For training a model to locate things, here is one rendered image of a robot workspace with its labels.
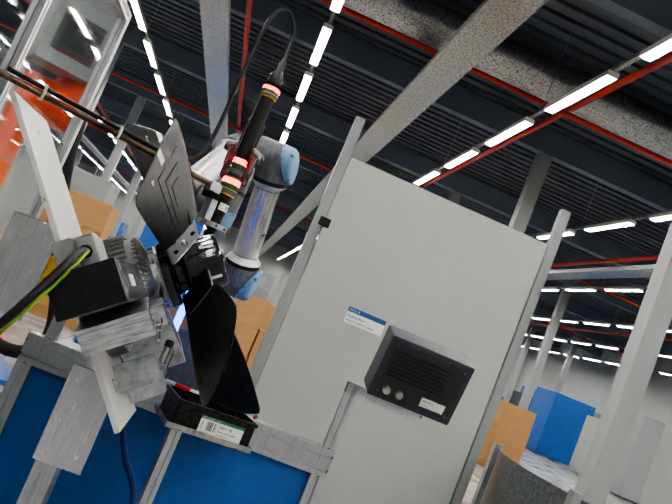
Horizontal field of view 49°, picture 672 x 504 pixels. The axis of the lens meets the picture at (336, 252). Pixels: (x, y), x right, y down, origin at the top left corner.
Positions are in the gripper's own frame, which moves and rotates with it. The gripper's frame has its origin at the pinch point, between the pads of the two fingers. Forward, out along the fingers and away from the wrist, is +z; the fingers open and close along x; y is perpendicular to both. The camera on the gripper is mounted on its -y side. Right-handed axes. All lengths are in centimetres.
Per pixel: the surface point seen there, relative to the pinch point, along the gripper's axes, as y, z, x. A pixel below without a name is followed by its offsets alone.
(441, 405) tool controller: 39, -35, -79
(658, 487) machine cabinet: 53, -895, -744
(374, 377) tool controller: 39, -36, -57
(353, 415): 64, -182, -90
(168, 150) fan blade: 12.9, 30.8, 11.3
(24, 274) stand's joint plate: 45, 15, 29
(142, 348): 52, -4, 3
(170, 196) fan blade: 20.4, 26.7, 8.0
